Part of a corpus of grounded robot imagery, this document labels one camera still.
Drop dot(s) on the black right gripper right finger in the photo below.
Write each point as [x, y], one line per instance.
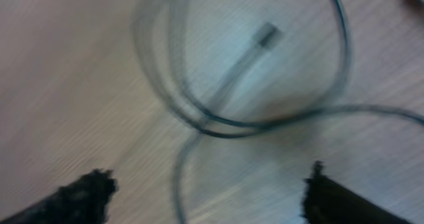
[328, 202]

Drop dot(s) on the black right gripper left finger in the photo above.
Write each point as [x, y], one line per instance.
[84, 201]

